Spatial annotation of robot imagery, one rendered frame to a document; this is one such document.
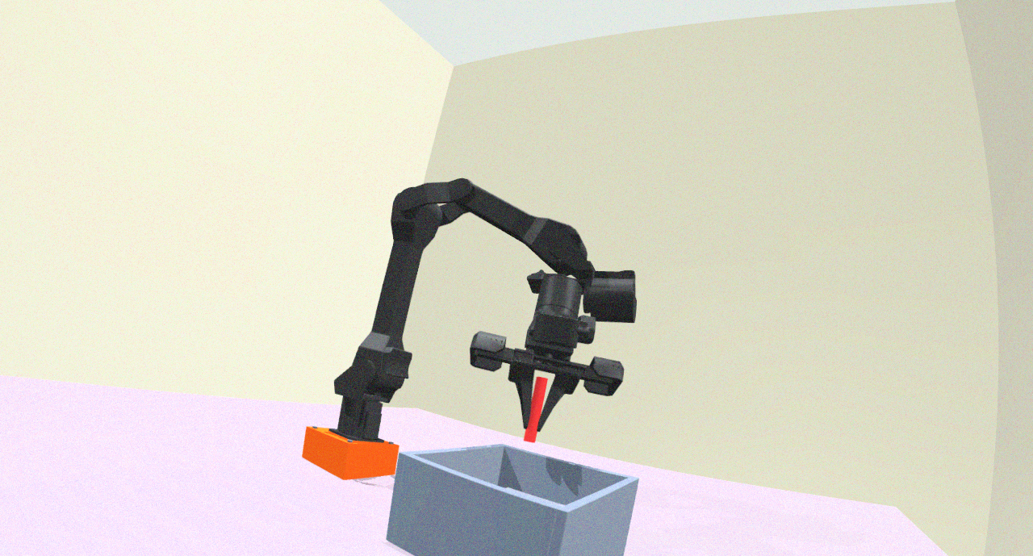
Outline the red peg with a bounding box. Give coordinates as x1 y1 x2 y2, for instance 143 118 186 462
524 377 547 443

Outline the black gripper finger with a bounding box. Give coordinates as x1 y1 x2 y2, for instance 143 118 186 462
508 360 536 429
537 370 581 432

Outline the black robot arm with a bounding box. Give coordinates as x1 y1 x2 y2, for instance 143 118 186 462
328 178 637 443

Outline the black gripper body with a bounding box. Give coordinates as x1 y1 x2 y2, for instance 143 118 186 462
470 305 624 396

